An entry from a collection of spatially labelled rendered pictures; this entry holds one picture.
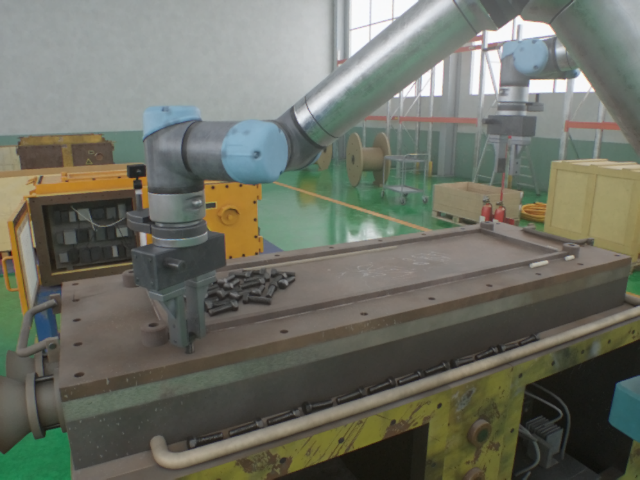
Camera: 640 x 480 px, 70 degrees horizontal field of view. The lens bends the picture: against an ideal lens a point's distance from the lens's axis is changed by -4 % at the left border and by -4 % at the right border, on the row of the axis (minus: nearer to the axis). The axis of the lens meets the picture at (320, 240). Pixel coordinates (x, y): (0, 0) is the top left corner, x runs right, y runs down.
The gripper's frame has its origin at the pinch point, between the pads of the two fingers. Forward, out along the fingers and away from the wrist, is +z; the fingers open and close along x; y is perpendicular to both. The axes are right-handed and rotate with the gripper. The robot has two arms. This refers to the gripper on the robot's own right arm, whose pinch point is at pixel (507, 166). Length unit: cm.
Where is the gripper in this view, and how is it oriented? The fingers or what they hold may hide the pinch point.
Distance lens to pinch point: 136.1
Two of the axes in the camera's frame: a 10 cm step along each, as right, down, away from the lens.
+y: -9.3, 0.9, -3.5
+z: 0.0, 9.7, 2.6
